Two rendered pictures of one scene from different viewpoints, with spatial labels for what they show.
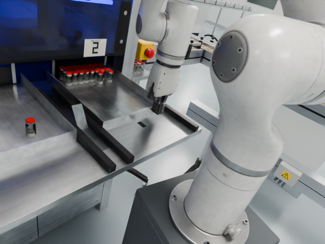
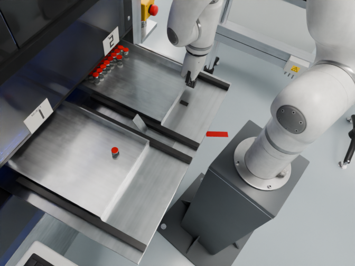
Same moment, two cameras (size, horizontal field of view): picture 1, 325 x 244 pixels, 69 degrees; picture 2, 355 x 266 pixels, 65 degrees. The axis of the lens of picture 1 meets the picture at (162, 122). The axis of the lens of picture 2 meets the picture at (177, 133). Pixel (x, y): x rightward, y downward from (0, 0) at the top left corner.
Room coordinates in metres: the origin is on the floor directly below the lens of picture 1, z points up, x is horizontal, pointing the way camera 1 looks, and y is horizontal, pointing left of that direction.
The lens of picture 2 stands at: (0.06, 0.26, 1.66)
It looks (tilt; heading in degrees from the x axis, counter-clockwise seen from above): 58 degrees down; 341
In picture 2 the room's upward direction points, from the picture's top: 12 degrees clockwise
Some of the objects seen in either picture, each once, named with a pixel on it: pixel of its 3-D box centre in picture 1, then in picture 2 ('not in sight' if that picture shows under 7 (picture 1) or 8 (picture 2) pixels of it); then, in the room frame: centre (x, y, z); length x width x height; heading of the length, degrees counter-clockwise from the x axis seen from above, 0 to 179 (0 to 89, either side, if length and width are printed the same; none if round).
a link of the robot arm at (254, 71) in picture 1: (256, 98); (300, 115); (0.36, -0.13, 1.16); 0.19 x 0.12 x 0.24; 121
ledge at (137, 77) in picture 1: (133, 71); (135, 27); (1.05, 0.20, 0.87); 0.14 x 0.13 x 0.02; 55
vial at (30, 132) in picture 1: (30, 128); (115, 153); (0.44, 0.30, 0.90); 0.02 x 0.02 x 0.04
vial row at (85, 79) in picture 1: (88, 76); (109, 64); (0.80, 0.31, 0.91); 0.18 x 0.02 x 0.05; 145
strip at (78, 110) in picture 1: (90, 126); (154, 131); (0.50, 0.18, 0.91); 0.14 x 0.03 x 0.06; 56
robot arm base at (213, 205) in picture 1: (222, 186); (272, 150); (0.38, -0.16, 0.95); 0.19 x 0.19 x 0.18
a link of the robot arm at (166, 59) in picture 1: (170, 56); (198, 42); (0.69, 0.03, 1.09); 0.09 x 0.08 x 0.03; 145
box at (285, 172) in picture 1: (287, 173); (296, 66); (1.13, -0.78, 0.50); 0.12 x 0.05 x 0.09; 55
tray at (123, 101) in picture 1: (106, 91); (136, 78); (0.74, 0.22, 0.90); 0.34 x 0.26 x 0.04; 55
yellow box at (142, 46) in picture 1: (141, 49); (142, 5); (1.01, 0.17, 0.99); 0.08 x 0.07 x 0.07; 55
